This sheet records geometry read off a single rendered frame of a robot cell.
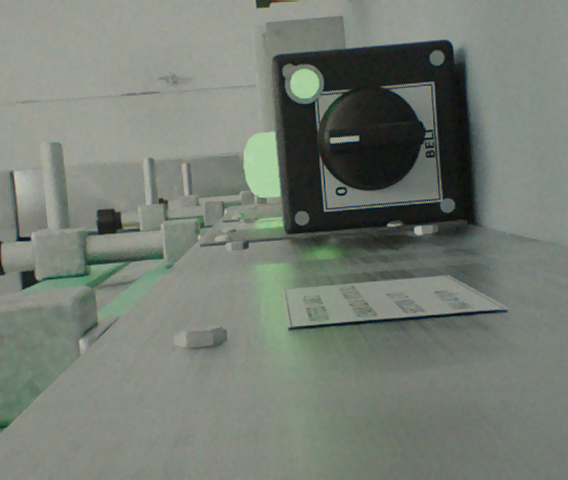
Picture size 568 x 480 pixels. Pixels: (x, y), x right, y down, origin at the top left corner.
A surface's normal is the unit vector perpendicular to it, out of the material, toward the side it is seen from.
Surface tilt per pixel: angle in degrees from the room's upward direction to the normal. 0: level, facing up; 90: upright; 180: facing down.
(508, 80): 0
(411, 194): 90
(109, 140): 90
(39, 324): 90
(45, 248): 90
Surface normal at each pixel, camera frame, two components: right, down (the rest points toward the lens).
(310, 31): 0.02, 0.05
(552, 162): -1.00, 0.08
